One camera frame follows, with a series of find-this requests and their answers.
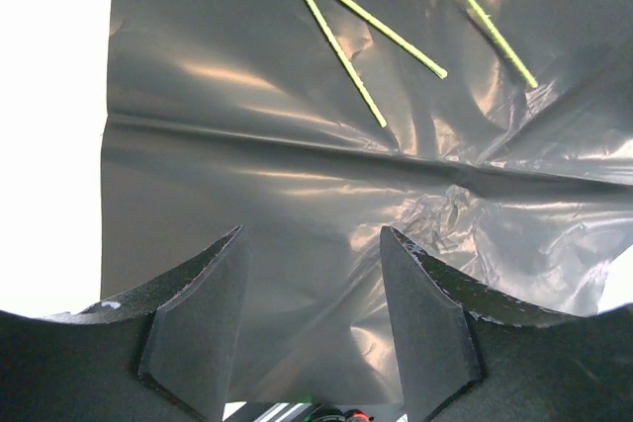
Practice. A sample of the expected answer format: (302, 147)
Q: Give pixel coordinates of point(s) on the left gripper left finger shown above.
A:
(162, 351)

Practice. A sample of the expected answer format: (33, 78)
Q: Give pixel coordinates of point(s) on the artificial rose stem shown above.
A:
(501, 42)
(438, 70)
(345, 62)

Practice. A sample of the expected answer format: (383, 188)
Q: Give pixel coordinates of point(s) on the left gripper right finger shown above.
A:
(468, 352)

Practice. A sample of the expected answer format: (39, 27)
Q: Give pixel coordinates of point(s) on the black wrapping paper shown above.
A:
(237, 112)

